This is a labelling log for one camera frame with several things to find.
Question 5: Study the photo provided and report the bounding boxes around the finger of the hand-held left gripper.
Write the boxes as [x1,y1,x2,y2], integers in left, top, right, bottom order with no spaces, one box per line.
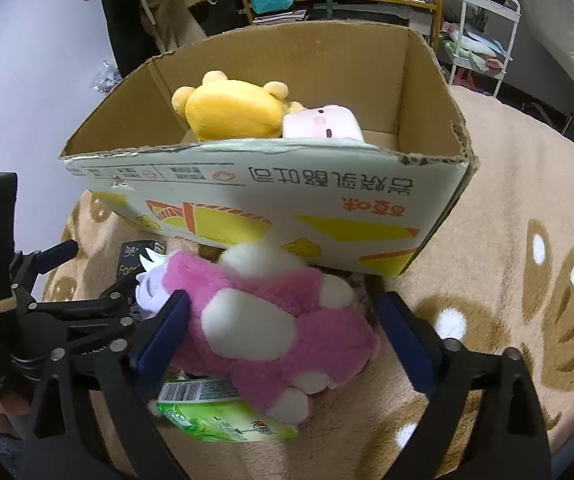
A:
[9,239,80,301]
[14,280,138,361]

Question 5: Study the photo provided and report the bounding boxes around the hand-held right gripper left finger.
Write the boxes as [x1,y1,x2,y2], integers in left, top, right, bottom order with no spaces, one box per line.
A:
[19,289,192,480]

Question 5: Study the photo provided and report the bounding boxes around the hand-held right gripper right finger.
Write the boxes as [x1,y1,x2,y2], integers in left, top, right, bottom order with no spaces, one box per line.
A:
[367,290,552,480]

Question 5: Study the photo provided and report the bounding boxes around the lilac-haired plush doll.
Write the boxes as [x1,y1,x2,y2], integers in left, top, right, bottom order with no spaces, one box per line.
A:
[134,252,175,318]

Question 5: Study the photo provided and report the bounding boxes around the black tissue packet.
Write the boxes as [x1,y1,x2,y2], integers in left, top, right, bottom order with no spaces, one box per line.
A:
[117,240,168,286]

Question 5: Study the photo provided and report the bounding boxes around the green tissue packet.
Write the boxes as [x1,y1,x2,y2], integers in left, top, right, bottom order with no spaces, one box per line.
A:
[157,379,300,443]

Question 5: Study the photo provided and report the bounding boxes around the pink and white plush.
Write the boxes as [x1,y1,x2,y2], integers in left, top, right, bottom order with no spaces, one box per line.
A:
[167,240,382,423]

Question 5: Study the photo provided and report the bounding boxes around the printed cardboard box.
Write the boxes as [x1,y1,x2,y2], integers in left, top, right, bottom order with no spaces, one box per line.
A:
[58,22,478,277]

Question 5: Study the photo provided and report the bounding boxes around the beige brown patterned blanket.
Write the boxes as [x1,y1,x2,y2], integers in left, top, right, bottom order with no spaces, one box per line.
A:
[42,85,574,480]

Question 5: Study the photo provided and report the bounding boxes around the yellow bear plush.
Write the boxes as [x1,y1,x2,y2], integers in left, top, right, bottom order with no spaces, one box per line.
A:
[172,71,305,142]

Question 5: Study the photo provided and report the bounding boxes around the black hanging garment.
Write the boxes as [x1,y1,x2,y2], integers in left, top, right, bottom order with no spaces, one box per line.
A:
[102,0,168,78]

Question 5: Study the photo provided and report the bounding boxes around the white pink-nosed plush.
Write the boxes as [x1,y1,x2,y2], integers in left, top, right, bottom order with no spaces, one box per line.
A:
[282,104,365,142]

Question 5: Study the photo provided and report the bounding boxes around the beige hanging coat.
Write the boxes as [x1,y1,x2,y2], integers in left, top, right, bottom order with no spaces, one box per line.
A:
[139,0,208,56]

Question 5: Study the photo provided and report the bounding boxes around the white trolley cart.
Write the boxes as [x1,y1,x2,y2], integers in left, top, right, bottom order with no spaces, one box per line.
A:
[439,0,522,96]

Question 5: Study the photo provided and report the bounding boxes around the stack of books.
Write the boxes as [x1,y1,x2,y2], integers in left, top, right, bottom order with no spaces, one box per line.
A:
[252,7,310,26]

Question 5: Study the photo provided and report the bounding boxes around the yellow wooden shelf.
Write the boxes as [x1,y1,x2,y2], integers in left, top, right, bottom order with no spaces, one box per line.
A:
[229,0,442,53]

